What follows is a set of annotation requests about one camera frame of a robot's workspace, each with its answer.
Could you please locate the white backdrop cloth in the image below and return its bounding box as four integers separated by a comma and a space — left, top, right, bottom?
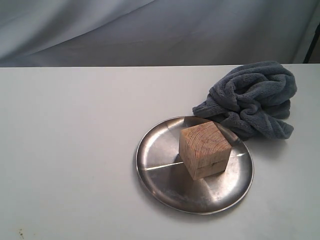
0, 0, 320, 67

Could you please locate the round stainless steel plate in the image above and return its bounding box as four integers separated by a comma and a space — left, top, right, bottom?
135, 116, 254, 215

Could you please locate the black backdrop stand pole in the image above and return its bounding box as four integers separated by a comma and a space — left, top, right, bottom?
303, 31, 319, 64

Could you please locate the wooden cube block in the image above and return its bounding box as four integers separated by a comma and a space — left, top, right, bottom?
178, 121, 232, 181

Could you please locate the grey fluffy towel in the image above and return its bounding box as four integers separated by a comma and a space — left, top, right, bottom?
192, 61, 297, 140

